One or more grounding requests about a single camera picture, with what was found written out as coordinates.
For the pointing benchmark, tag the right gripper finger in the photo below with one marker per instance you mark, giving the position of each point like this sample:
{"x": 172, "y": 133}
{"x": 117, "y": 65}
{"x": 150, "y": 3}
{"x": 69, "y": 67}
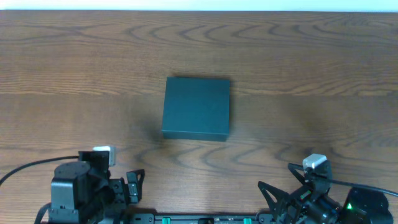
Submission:
{"x": 294, "y": 169}
{"x": 277, "y": 200}

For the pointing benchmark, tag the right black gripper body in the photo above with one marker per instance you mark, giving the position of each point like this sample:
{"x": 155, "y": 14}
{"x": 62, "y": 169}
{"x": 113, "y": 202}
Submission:
{"x": 296, "y": 193}

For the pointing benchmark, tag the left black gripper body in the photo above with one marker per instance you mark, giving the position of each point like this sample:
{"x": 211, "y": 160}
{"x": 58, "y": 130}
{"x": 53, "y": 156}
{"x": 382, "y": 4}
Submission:
{"x": 125, "y": 190}

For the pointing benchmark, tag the dark green lidded box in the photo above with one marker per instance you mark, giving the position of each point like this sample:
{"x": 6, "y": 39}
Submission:
{"x": 196, "y": 109}

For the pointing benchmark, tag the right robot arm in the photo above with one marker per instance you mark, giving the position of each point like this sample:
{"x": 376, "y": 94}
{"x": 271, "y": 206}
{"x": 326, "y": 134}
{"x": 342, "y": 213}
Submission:
{"x": 363, "y": 205}

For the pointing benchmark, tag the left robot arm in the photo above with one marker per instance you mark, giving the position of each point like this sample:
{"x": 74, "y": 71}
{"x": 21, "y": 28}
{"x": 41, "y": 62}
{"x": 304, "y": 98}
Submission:
{"x": 84, "y": 192}

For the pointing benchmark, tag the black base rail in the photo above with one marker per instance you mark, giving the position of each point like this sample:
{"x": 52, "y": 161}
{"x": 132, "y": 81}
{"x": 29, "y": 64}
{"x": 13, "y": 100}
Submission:
{"x": 139, "y": 217}

